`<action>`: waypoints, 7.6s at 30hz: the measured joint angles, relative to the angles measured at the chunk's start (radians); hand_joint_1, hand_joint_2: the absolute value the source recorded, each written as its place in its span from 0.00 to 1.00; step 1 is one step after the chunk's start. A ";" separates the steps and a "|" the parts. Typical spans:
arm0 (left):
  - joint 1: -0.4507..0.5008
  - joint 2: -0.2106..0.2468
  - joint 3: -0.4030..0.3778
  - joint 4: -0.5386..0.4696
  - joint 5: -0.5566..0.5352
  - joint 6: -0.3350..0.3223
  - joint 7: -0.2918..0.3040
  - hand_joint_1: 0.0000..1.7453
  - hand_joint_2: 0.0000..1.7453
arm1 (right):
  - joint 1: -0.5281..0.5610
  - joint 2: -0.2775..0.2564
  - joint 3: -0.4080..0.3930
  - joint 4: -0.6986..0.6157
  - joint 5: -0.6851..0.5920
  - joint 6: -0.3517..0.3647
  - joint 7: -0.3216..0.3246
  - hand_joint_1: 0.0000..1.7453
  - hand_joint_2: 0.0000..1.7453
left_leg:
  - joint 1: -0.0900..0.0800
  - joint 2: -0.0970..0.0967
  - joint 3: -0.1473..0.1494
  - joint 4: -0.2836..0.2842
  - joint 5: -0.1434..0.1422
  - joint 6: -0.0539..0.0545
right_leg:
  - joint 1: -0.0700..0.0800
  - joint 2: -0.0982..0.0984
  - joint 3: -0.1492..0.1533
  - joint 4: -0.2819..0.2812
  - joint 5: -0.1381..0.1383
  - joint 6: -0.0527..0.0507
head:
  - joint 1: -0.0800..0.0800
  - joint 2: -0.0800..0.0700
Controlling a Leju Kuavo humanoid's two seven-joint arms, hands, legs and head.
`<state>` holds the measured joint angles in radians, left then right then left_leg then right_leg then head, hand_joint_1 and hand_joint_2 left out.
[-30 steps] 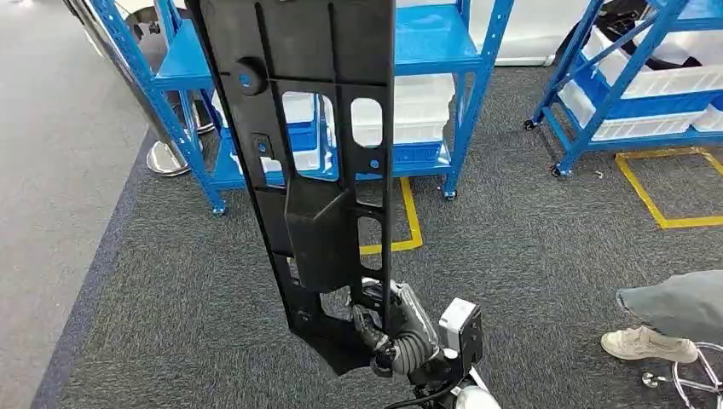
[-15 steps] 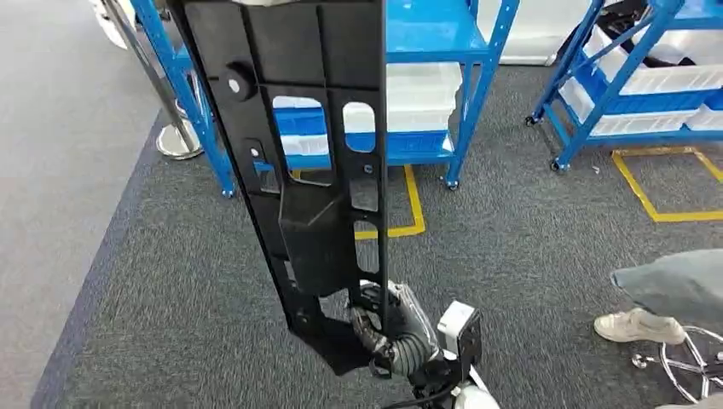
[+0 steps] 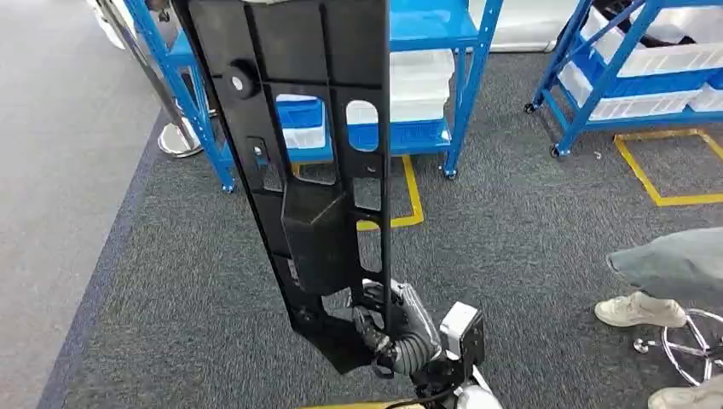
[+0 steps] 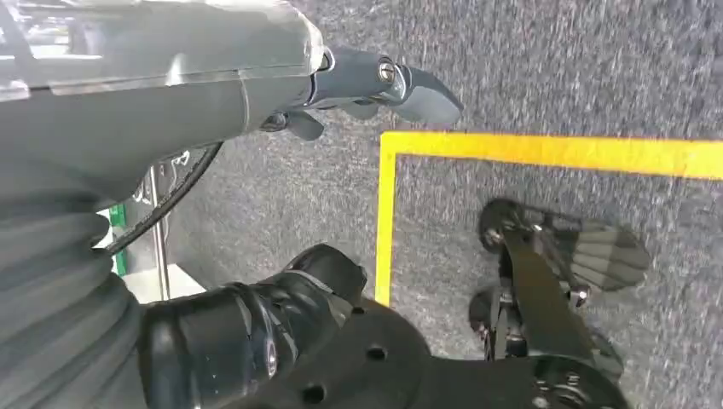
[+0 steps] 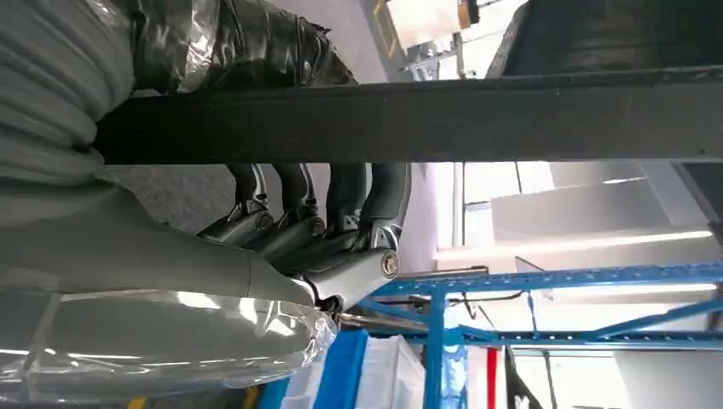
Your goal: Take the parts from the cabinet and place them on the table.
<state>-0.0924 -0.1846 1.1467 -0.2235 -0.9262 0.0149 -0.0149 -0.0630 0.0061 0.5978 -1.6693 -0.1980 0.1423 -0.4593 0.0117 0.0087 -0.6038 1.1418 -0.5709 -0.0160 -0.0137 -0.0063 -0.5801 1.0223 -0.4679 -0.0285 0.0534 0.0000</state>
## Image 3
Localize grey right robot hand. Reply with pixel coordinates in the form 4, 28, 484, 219
351, 279, 443, 366

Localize black plastic mounting plate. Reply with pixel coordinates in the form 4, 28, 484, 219
171, 0, 395, 377

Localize person's pale shoe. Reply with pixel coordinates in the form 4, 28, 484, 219
647, 374, 723, 409
593, 291, 689, 330

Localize stacked white plastic bins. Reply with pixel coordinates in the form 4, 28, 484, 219
344, 49, 456, 127

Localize person's leg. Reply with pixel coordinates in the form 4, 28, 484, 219
605, 227, 723, 304

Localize chrome chair base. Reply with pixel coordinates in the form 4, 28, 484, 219
632, 308, 723, 389

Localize blue metal shelf rack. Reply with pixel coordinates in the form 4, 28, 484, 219
122, 0, 505, 194

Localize blue wheeled shelf rack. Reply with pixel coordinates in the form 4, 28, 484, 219
523, 0, 723, 160

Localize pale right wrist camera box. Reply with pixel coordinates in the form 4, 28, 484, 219
438, 301, 487, 369

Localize yellow floor tape frame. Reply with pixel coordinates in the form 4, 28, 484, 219
290, 154, 425, 233

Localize chrome stanchion post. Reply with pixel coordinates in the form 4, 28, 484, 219
95, 0, 205, 158

